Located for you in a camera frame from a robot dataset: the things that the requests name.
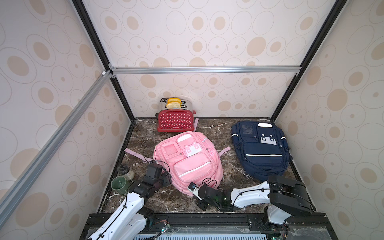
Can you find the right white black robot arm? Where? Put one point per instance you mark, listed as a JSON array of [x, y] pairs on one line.
[[286, 198]]

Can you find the diagonal aluminium frame bar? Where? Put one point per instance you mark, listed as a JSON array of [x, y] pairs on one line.
[[35, 168]]

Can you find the yellow toast slice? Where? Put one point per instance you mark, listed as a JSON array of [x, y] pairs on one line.
[[174, 105], [174, 100]]

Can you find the black left corner post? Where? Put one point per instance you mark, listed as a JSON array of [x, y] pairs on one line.
[[91, 31]]

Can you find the green ceramic mug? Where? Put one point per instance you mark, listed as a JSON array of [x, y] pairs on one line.
[[120, 185]]

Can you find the horizontal aluminium frame bar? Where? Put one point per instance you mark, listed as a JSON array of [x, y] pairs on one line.
[[202, 70]]

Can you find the navy blue backpack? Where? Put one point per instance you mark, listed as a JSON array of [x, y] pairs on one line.
[[262, 148]]

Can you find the red polka dot toaster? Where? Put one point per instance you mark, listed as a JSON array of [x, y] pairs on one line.
[[175, 120]]

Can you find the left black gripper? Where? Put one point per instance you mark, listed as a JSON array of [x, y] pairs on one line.
[[166, 177]]

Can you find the right yellow toast slice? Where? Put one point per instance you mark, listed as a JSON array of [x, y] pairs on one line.
[[174, 105]]

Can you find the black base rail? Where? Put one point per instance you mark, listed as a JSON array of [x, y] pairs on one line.
[[252, 222]]

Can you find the black right corner post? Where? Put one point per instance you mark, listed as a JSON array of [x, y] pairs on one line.
[[322, 34]]

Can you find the pink backpack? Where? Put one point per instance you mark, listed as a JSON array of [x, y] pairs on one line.
[[191, 157]]

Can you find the black corner post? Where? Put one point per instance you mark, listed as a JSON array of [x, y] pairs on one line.
[[322, 34], [91, 31]]

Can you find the left yellow toast slice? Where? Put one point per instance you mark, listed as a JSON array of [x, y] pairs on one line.
[[174, 100]]

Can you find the small glass jar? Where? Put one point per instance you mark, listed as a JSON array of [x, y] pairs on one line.
[[125, 171]]

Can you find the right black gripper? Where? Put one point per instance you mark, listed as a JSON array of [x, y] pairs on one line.
[[202, 192]]

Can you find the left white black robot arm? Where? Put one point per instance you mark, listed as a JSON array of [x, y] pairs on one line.
[[132, 217]]

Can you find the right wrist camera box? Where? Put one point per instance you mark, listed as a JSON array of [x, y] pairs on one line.
[[194, 189]]

